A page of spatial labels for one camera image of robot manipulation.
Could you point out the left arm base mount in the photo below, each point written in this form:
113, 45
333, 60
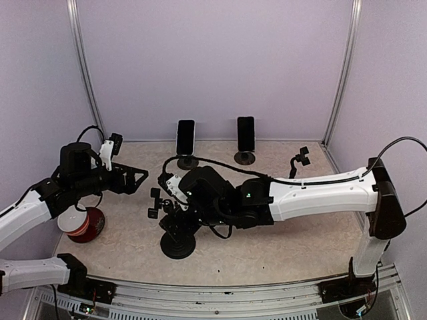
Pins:
97, 291

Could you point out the aluminium frame post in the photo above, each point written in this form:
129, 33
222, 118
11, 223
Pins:
74, 22
344, 72

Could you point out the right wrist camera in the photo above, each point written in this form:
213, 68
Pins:
170, 184

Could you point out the plate phone stand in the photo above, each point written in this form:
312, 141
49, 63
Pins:
187, 162
245, 157

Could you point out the clear case phone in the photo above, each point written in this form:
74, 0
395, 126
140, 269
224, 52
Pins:
246, 134

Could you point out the blue case phone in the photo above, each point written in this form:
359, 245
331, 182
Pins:
185, 137

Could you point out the dark red saucer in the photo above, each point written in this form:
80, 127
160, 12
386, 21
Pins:
95, 225

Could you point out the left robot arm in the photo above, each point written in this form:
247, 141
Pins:
40, 203

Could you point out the white and red bowl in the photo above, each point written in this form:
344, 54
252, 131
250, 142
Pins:
73, 222

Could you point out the right aluminium frame post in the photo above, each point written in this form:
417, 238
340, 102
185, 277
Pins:
344, 72

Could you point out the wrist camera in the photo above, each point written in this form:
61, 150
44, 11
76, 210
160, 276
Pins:
170, 184
110, 148

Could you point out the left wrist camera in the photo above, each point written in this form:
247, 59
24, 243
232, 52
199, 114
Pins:
110, 148

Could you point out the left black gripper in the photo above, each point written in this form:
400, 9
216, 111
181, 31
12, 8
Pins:
129, 187

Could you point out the front aluminium rail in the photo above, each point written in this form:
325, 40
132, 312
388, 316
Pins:
295, 300

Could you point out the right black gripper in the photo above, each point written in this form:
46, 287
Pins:
188, 226

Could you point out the left aluminium frame post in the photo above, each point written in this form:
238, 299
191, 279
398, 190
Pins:
74, 22

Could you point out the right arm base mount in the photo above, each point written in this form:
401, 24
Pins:
344, 288

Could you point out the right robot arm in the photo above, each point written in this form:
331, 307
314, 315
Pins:
265, 200

